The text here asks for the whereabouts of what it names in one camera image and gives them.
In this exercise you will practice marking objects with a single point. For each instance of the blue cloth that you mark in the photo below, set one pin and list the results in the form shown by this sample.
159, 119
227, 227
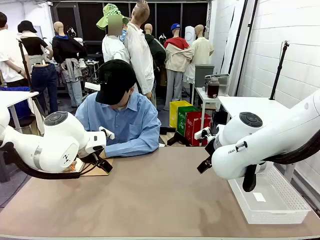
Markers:
22, 110

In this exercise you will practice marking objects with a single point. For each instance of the standing person in white T-shirt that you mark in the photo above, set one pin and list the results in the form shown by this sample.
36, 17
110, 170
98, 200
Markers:
10, 57

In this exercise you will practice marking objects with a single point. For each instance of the black tripod on white table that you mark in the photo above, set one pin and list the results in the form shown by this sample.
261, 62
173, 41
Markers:
278, 72

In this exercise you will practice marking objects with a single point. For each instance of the person's left forearm blue sleeve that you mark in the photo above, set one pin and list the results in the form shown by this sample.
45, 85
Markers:
130, 150

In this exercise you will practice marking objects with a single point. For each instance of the grey box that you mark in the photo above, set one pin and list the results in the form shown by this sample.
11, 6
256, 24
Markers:
203, 75

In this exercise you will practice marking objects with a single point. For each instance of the figure in green checked hat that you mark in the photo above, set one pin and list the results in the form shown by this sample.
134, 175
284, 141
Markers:
112, 50

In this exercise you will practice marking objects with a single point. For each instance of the person's left hand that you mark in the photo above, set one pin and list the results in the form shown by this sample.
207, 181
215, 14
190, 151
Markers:
102, 154

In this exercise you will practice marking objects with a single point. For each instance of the green recycling bin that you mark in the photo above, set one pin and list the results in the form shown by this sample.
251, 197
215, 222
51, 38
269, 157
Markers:
182, 120

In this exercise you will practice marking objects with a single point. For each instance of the white Franka left robot arm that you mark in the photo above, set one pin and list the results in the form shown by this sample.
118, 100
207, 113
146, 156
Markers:
57, 140

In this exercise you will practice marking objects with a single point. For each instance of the yellow recycling bin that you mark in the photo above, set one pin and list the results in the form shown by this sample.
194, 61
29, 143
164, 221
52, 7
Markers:
175, 112

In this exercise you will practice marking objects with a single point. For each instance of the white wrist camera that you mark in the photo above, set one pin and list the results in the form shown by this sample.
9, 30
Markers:
201, 133
107, 133

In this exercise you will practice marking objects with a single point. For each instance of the mannequin with black hat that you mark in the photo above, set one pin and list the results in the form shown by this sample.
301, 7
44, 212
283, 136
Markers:
37, 50

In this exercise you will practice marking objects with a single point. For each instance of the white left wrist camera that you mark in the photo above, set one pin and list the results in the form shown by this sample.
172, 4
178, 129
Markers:
107, 133

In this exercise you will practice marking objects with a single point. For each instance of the white desk with metal legs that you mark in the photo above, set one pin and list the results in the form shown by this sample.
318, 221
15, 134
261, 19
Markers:
15, 96

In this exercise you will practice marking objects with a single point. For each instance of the mannequin in dark green hoodie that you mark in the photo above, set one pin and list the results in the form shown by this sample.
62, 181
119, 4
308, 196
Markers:
157, 52

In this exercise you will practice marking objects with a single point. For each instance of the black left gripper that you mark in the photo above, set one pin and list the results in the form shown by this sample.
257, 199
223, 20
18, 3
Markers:
88, 155

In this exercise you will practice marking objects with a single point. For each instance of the white Franka right robot arm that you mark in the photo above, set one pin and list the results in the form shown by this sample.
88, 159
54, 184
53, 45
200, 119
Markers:
275, 135

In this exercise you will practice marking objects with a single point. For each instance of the brown spiral notebook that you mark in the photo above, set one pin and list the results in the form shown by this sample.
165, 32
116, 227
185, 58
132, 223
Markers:
80, 165

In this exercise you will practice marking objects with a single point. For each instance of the mannequin in red beige jacket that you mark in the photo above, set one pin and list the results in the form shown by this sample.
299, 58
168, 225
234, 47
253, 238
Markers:
177, 57

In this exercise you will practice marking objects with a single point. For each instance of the black slanted wall pole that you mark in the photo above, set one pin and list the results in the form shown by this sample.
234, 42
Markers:
238, 45
248, 37

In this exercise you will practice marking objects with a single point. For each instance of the large white table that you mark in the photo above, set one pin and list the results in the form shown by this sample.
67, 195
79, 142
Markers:
250, 107

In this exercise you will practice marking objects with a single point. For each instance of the white perforated plastic basket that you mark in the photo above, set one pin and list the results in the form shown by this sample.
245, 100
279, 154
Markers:
270, 207

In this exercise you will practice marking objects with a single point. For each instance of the metal tray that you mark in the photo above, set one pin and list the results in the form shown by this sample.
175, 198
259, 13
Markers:
222, 78

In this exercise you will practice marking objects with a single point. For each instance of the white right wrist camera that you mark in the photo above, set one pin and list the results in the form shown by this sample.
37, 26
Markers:
201, 133

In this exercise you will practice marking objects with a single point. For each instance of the black baseball cap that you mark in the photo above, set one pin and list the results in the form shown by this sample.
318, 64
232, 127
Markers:
115, 80

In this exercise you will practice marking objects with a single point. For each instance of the red recycling bin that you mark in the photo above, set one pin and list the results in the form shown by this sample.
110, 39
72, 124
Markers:
195, 127

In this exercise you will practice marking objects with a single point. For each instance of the white rectangular label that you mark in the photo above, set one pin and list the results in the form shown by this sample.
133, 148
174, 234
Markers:
259, 197

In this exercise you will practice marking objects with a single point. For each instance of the seated person in blue shirt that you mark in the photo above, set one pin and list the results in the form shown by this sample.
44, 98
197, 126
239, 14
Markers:
130, 125

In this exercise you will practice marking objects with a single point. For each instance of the white hanging sheet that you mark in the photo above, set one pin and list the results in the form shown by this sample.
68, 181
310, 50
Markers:
231, 37

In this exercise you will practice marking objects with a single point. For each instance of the grey plastic stool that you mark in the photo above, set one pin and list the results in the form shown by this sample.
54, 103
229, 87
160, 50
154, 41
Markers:
3, 167

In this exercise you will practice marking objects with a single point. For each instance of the small white side table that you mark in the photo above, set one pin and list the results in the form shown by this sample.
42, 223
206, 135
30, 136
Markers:
201, 93

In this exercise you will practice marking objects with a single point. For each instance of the tall mannequin in white shirt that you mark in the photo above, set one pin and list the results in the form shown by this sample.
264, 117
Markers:
140, 55

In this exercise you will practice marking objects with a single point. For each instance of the black stand with wood board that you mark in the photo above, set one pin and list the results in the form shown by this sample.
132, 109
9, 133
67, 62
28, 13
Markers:
175, 138

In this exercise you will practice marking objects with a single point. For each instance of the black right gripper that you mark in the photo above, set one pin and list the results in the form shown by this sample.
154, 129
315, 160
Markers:
212, 147

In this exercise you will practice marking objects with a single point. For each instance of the mannequin in black sweater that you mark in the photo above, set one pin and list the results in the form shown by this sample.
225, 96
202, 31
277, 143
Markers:
67, 50

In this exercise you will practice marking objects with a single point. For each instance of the person's right hand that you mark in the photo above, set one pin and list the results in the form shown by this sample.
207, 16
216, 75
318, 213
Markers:
70, 169

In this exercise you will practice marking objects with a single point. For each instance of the glass jar with dark liquid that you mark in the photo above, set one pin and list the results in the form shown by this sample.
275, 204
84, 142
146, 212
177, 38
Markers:
213, 88

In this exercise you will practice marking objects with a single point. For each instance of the mannequin in cream shirt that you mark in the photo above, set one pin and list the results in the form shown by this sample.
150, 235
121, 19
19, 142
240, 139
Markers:
202, 50

